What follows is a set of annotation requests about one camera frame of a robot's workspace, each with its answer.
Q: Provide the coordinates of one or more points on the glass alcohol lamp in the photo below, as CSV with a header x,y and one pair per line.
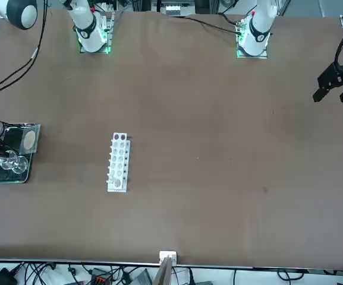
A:
x,y
16,164

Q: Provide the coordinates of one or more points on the glass test tube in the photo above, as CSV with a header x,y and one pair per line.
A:
x,y
116,181

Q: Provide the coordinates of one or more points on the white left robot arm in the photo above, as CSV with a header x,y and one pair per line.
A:
x,y
259,26

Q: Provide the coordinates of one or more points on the steel tray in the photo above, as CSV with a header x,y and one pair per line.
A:
x,y
7,175

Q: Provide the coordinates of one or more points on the black desk adapter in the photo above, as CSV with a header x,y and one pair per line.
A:
x,y
1,277

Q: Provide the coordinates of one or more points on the white test tube rack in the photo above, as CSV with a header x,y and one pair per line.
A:
x,y
119,154

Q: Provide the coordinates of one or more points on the black orange power device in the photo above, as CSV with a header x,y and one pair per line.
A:
x,y
100,277

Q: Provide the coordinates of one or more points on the ribbed black power adapter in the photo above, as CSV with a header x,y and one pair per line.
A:
x,y
141,277

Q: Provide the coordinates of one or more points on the aluminium post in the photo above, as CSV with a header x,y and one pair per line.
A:
x,y
166,267

